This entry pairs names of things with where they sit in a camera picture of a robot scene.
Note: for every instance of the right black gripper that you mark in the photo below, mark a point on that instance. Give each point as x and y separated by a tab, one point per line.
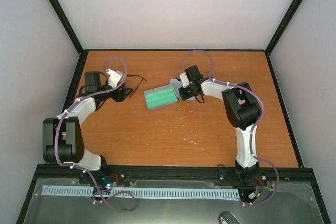
183	95

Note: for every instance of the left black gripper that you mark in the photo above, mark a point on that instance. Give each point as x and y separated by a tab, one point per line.
119	95

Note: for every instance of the blue cleaning cloth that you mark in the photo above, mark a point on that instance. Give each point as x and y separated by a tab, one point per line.
177	85

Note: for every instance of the grey glasses case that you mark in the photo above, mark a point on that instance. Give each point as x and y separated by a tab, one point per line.
159	97

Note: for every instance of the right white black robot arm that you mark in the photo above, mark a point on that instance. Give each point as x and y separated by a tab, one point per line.
243	109

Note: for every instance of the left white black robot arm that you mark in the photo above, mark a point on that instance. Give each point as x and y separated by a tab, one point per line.
62	136

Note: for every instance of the black oval remote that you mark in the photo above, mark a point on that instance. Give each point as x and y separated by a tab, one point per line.
227	217

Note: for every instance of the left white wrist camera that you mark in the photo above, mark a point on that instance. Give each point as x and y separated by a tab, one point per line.
114	77

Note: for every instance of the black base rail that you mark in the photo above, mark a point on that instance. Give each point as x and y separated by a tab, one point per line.
124	174

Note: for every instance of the blue slotted cable duct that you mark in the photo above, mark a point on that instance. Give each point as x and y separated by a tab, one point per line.
142	193

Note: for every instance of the left black frame post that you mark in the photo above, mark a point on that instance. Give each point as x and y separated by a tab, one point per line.
66	25

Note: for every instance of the black frame post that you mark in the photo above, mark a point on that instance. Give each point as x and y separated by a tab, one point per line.
289	14
66	25

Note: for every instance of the right black frame post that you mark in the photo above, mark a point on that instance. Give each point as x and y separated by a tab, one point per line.
289	14

